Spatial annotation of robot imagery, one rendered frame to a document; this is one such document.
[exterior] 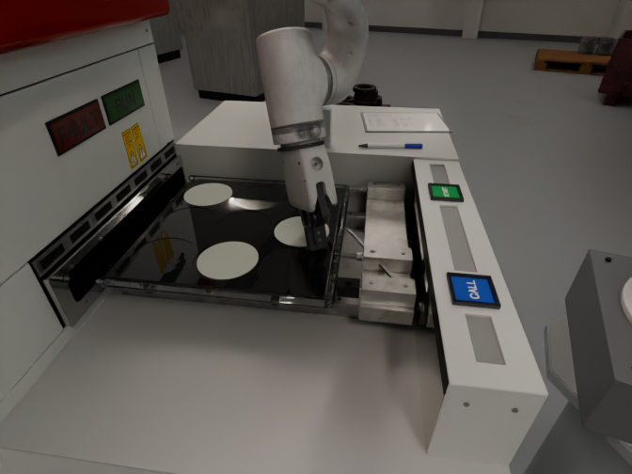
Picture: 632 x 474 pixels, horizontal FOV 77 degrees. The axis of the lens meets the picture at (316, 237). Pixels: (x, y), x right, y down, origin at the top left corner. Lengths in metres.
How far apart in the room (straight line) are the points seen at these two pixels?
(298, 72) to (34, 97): 0.35
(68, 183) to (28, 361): 0.25
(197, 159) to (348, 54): 0.46
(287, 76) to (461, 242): 0.35
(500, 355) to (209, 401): 0.37
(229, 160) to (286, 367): 0.51
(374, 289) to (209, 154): 0.53
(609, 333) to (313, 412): 0.38
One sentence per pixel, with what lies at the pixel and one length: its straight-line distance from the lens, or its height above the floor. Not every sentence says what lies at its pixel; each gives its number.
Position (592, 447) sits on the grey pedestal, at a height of 0.69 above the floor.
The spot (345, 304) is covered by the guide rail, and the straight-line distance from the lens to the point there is 0.65.
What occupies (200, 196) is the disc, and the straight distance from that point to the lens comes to 0.87.
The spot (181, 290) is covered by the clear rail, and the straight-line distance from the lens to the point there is 0.63.
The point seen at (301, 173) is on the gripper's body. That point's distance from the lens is 0.60.
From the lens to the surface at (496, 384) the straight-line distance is 0.45.
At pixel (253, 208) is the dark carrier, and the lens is 0.80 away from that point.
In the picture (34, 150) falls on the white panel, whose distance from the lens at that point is 0.65.
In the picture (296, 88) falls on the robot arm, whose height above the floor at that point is 1.15.
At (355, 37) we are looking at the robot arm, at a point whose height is 1.21.
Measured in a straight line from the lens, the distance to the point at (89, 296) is 0.73.
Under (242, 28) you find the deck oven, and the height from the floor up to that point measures 0.76.
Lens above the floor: 1.30
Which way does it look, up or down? 35 degrees down
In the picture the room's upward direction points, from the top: straight up
